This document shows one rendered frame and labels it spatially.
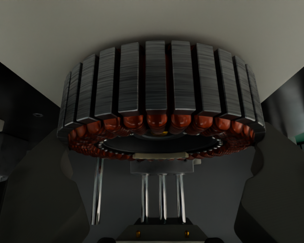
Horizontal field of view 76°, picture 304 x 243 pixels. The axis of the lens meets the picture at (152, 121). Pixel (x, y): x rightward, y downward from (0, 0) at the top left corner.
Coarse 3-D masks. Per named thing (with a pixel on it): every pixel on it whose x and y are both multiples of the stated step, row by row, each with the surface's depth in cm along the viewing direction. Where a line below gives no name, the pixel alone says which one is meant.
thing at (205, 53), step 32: (96, 64) 8; (128, 64) 7; (160, 64) 7; (192, 64) 8; (224, 64) 8; (64, 96) 9; (96, 96) 7; (128, 96) 7; (160, 96) 7; (192, 96) 7; (224, 96) 7; (256, 96) 9; (64, 128) 8; (96, 128) 8; (128, 128) 7; (160, 128) 7; (192, 128) 7; (224, 128) 7; (256, 128) 9; (128, 160) 15; (160, 160) 15
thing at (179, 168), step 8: (136, 160) 23; (144, 160) 23; (176, 160) 23; (184, 160) 23; (192, 160) 23; (136, 168) 23; (144, 168) 23; (152, 168) 23; (160, 168) 23; (168, 168) 23; (176, 168) 23; (184, 168) 23; (192, 168) 23
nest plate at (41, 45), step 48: (0, 0) 6; (48, 0) 6; (96, 0) 6; (144, 0) 6; (192, 0) 6; (240, 0) 6; (288, 0) 6; (0, 48) 8; (48, 48) 8; (96, 48) 8; (144, 48) 8; (240, 48) 9; (288, 48) 9; (48, 96) 13
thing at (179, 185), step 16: (144, 176) 25; (160, 176) 25; (176, 176) 25; (144, 192) 24; (160, 192) 24; (176, 192) 24; (144, 208) 24; (160, 208) 23; (144, 224) 23; (160, 224) 23; (176, 224) 22; (192, 224) 22; (128, 240) 12; (144, 240) 12; (160, 240) 12; (176, 240) 12; (192, 240) 12
